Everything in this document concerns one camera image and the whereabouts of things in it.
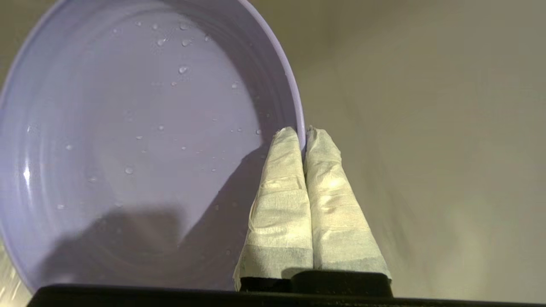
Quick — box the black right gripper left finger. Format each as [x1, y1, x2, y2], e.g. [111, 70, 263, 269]
[232, 127, 314, 292]

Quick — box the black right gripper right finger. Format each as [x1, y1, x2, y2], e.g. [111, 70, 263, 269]
[303, 125, 392, 286]

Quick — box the purple plate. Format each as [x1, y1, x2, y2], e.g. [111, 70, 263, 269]
[0, 0, 306, 295]

